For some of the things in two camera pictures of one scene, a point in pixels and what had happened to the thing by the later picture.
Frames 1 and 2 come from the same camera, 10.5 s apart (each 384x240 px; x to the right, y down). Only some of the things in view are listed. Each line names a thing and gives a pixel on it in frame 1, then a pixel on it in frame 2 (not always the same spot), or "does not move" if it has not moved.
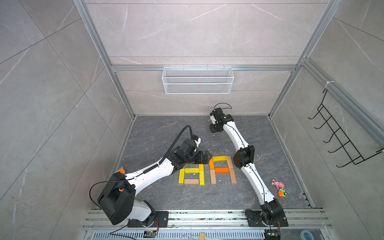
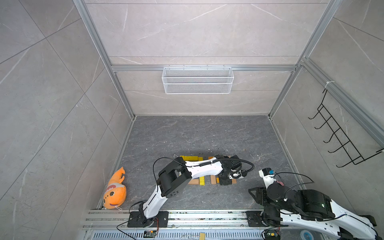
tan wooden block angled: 213,176 does not move
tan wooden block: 191,181 does not move
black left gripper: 206,159 -> 226,183
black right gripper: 213,130 -> 259,194
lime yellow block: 201,176 does not move
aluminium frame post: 82,8 does not move
